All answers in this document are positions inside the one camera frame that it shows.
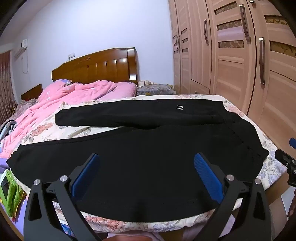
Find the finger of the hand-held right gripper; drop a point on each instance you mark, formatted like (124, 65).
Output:
(292, 142)
(286, 160)

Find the white air conditioner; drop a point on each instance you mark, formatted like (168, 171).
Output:
(20, 48)

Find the small wooden headboard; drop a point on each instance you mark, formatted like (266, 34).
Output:
(32, 91)

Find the wooden bed headboard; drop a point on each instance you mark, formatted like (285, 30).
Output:
(97, 64)

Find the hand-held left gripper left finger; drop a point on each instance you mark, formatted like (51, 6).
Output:
(85, 176)

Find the black pants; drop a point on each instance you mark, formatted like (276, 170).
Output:
(150, 162)

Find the purple floral pillow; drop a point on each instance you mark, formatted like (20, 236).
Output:
(61, 81)

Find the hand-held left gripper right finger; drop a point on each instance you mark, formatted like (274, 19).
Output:
(208, 176)

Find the floral bed sheet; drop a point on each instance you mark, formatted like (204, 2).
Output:
(272, 171)

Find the white wall socket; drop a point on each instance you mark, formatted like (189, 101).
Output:
(72, 55)

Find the green cloth item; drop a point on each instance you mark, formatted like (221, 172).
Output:
(10, 194)

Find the light wooden wardrobe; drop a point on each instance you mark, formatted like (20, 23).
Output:
(231, 64)

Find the small bottles group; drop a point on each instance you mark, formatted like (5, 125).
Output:
(146, 82)

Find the patterned reddish curtain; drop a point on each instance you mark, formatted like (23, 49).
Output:
(5, 88)

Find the person's right hand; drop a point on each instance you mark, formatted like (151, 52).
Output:
(291, 208)

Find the pink quilt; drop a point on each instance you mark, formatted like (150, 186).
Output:
(69, 97)

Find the nightstand with floral cover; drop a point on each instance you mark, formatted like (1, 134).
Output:
(155, 89)

